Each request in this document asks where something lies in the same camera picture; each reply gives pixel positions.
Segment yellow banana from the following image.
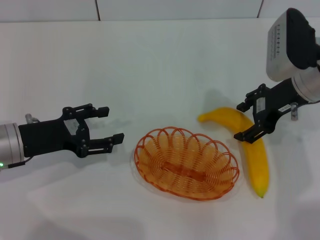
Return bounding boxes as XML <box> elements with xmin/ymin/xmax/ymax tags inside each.
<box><xmin>197</xmin><ymin>106</ymin><xmax>270</xmax><ymax>199</ymax></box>

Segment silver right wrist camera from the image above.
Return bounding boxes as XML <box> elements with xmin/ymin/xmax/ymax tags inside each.
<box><xmin>264</xmin><ymin>7</ymin><xmax>320</xmax><ymax>82</ymax></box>

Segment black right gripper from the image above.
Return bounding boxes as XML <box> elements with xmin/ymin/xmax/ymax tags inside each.
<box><xmin>233</xmin><ymin>78</ymin><xmax>300</xmax><ymax>145</ymax></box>

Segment orange wire basket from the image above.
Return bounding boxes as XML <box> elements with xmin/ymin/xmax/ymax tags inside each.
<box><xmin>134</xmin><ymin>126</ymin><xmax>240</xmax><ymax>201</ymax></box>

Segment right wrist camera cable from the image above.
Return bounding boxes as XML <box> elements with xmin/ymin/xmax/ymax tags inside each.
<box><xmin>289</xmin><ymin>102</ymin><xmax>300</xmax><ymax>121</ymax></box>

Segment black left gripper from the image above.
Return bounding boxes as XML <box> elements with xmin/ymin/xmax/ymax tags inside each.
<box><xmin>18</xmin><ymin>103</ymin><xmax>125</xmax><ymax>159</ymax></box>

